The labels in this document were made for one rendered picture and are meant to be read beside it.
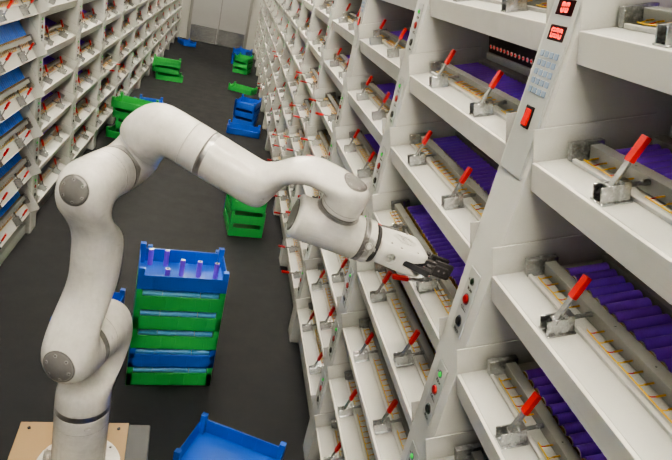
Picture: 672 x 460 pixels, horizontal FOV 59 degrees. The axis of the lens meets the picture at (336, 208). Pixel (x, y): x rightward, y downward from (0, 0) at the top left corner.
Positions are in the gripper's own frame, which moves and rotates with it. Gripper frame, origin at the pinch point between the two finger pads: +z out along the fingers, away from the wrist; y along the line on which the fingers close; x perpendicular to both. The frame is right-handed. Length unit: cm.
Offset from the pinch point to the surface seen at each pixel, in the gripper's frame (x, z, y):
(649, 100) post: -43.4, 4.1, -22.2
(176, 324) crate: 84, -33, 83
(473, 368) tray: 6.8, 2.5, -22.5
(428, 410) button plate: 20.1, 2.2, -18.3
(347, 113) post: -2, 0, 118
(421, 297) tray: 8.5, 1.1, 2.2
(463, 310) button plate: -0.6, -1.9, -17.8
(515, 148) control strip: -28.9, -8.1, -17.0
